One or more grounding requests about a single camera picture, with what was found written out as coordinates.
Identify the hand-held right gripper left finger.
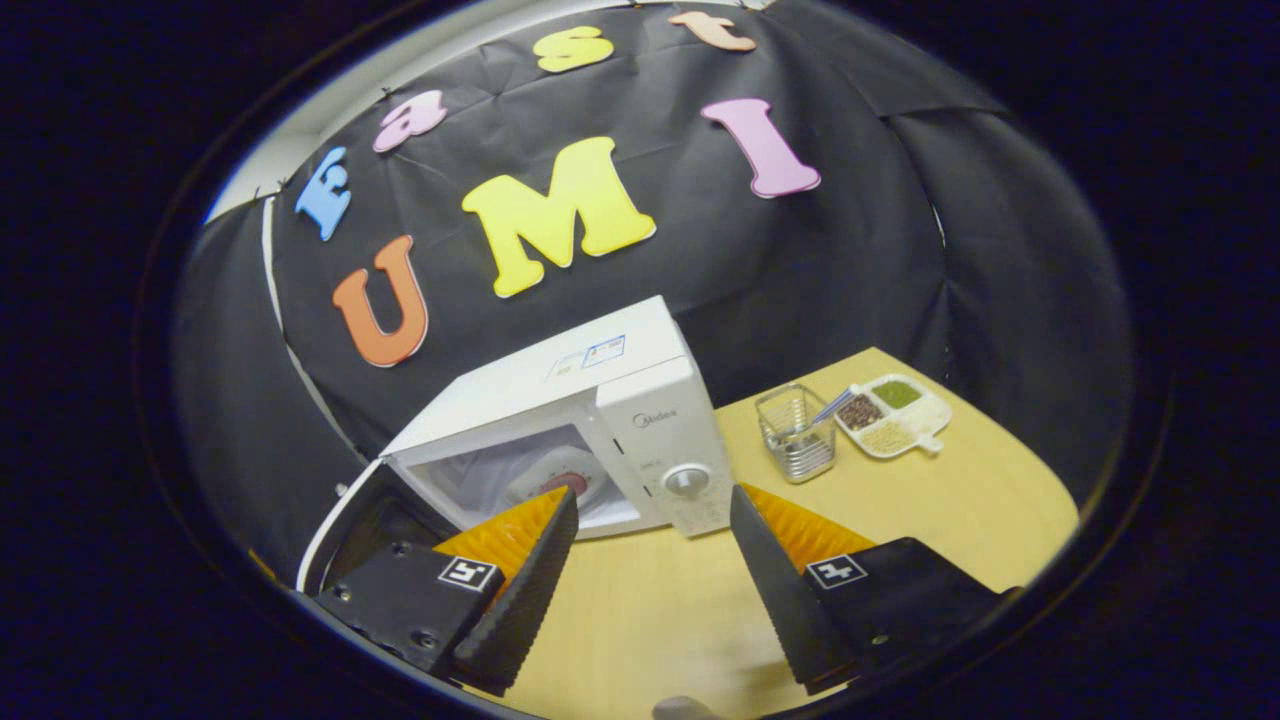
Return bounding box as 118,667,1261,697
315,485,581,698

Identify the white divided dish with beans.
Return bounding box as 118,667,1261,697
833,373,953,460

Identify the white square plate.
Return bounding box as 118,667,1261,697
503,447,609,509

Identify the metal wire basket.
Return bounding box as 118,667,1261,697
755,383,838,485

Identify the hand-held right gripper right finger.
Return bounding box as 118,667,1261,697
728,484,1021,696

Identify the white microwave oven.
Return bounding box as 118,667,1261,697
297,295,736,593

